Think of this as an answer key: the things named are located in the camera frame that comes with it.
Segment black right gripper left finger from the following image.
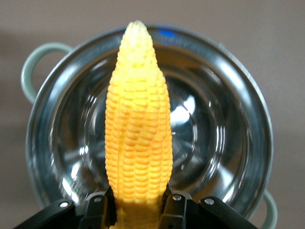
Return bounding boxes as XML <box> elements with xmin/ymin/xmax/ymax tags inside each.
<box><xmin>13</xmin><ymin>187</ymin><xmax>118</xmax><ymax>229</ymax></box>

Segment steel pot with grey handles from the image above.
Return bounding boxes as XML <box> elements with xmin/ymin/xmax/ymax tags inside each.
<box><xmin>20</xmin><ymin>22</ymin><xmax>278</xmax><ymax>229</ymax></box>

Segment brown table mat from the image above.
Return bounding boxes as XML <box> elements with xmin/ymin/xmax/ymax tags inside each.
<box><xmin>0</xmin><ymin>0</ymin><xmax>305</xmax><ymax>229</ymax></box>

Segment yellow corn cob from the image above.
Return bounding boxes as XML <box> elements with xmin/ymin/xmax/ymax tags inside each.
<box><xmin>104</xmin><ymin>21</ymin><xmax>173</xmax><ymax>229</ymax></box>

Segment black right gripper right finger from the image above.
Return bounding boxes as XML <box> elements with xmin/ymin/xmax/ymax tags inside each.
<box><xmin>159</xmin><ymin>183</ymin><xmax>259</xmax><ymax>229</ymax></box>

